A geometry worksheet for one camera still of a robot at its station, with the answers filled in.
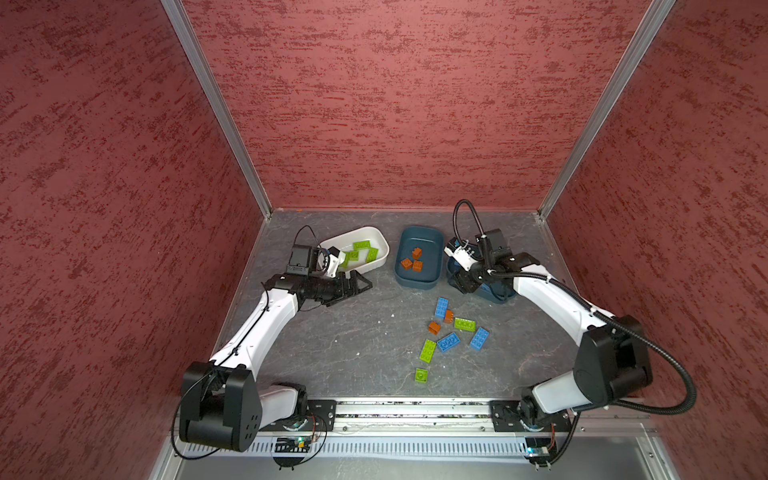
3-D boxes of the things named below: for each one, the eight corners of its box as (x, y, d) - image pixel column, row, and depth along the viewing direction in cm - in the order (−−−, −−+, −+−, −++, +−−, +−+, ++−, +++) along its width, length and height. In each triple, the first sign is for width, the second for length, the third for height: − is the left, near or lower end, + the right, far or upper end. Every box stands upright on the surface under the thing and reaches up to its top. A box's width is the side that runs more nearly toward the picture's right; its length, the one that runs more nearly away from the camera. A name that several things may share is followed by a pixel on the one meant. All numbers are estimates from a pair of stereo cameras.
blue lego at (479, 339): (468, 345, 88) (470, 342, 87) (477, 328, 92) (479, 325, 90) (480, 352, 87) (481, 350, 85) (488, 334, 90) (490, 332, 89)
